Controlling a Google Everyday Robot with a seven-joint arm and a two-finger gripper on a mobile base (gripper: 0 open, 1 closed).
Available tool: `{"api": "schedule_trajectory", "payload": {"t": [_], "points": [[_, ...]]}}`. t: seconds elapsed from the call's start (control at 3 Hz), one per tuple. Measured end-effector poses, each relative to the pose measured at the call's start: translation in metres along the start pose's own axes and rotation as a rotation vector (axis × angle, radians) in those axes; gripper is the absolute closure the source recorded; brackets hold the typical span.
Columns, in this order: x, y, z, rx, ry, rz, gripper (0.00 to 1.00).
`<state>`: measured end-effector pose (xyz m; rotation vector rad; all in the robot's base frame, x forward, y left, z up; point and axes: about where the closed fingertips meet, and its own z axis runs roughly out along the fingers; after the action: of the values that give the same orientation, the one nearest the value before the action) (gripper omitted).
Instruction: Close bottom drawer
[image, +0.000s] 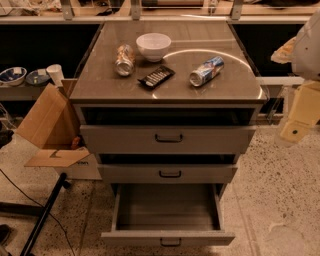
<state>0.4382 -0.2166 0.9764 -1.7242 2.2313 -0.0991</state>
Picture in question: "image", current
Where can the grey bottom drawer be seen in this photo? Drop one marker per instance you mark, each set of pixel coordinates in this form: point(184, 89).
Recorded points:
point(167, 215)

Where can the grey drawer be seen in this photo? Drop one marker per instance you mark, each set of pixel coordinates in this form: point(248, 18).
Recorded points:
point(167, 173)
point(167, 215)
point(129, 139)

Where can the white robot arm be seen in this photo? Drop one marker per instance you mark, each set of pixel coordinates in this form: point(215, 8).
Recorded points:
point(303, 53)

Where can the grey drawer cabinet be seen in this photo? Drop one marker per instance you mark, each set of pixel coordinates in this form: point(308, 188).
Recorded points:
point(232, 98)

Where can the grey top drawer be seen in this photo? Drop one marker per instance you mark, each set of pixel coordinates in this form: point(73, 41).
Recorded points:
point(129, 139)

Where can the grey middle drawer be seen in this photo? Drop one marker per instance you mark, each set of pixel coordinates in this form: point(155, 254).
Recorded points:
point(167, 173)

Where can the black snack bar packet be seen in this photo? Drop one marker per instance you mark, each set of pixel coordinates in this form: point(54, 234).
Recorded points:
point(157, 77)

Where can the blue white soda can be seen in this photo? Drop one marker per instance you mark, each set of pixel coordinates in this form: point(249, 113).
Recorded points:
point(206, 71)

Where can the white ceramic bowl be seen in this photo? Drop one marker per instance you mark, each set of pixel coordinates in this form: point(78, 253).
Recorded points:
point(153, 46)

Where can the open cardboard box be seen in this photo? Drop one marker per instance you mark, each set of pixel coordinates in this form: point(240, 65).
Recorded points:
point(53, 127)

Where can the white paper cup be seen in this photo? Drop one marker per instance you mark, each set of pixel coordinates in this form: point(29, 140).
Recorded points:
point(56, 74)

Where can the blue patterned bowl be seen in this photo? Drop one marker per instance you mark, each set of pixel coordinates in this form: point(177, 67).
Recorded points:
point(13, 76)

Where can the black metal stand leg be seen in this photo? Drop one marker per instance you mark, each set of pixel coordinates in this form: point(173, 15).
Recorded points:
point(40, 212)

